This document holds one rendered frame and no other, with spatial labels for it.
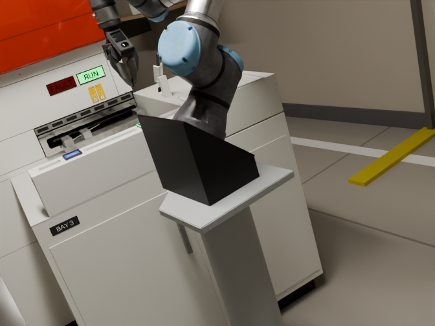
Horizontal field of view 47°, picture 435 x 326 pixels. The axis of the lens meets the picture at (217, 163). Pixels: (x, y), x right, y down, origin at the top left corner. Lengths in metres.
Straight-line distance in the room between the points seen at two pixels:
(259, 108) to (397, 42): 1.84
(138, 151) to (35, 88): 0.68
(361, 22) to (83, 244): 2.57
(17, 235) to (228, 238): 1.15
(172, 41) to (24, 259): 1.38
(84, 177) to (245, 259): 0.56
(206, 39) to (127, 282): 0.90
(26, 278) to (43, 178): 0.86
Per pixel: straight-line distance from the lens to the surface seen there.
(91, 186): 1.61
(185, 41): 1.20
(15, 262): 2.33
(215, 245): 1.40
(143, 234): 1.71
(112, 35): 1.59
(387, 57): 3.58
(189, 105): 1.30
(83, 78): 2.19
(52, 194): 1.59
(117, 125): 2.14
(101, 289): 1.74
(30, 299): 2.40
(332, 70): 3.92
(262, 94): 1.80
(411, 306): 2.11
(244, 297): 1.49
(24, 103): 2.16
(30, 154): 2.20
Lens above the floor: 1.37
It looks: 21 degrees down
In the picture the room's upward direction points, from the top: 17 degrees counter-clockwise
